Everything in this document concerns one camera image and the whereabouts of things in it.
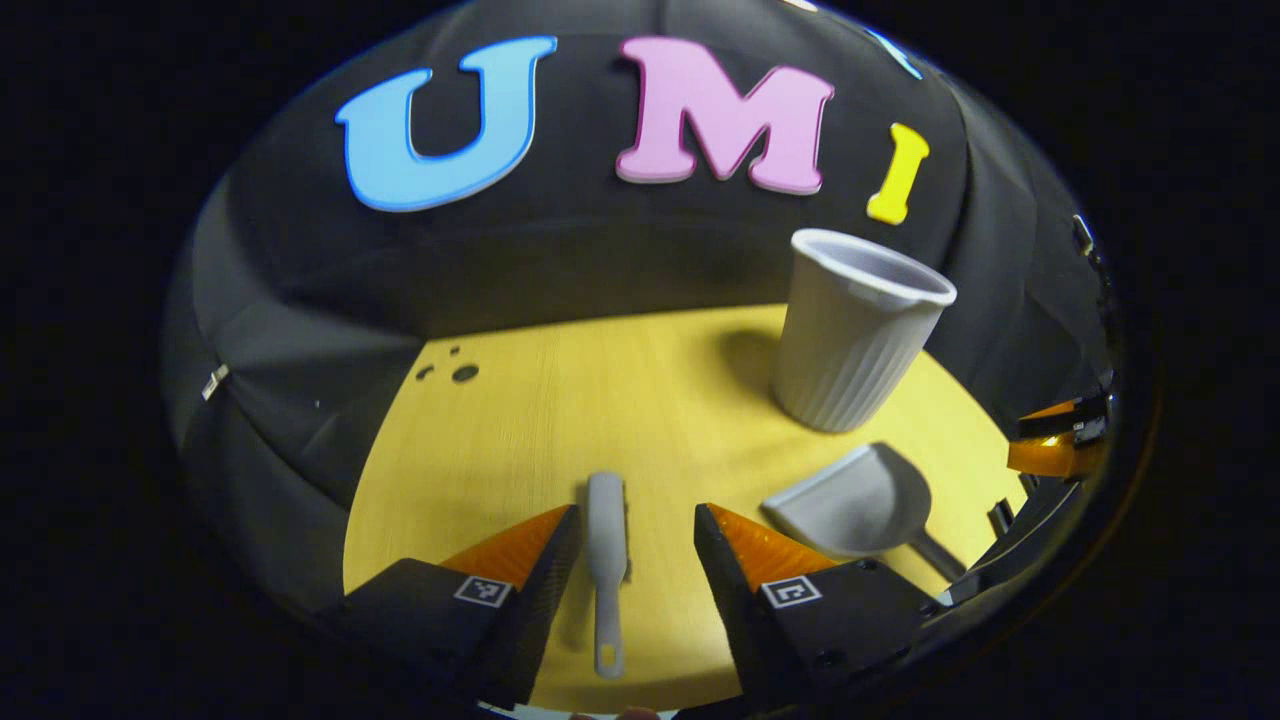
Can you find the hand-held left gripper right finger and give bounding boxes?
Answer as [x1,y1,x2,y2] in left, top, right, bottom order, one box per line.
[693,503,943,711]

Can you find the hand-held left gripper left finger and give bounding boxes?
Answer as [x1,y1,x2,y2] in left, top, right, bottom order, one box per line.
[320,505,583,711]

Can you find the small grey broom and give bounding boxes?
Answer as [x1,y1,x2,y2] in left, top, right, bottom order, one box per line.
[585,470,631,681]

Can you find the grey dustpan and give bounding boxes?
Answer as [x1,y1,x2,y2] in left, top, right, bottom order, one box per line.
[762,442,969,583]

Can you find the white ribbed garbage bin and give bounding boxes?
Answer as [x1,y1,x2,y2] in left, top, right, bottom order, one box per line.
[770,228,958,434]

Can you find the yellow wooden desktop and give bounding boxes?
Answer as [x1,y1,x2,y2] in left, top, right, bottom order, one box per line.
[343,303,1031,713]

